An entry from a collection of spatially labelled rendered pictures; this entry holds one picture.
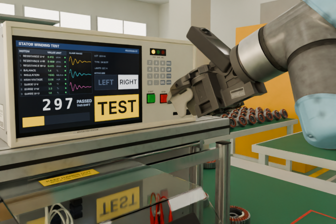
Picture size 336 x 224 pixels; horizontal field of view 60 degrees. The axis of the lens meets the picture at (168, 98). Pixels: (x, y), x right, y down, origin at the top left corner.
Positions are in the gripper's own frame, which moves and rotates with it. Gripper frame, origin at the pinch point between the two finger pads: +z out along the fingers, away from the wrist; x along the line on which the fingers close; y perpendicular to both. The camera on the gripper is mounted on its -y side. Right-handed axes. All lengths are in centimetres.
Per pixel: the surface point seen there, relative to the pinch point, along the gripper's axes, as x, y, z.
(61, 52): -20.1, -10.9, 2.7
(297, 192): 77, 37, 26
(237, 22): 512, -260, 270
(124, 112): -7.0, 0.0, 7.7
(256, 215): 47, 36, 26
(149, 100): -0.8, -1.8, 6.2
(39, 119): -24.3, -0.3, 7.6
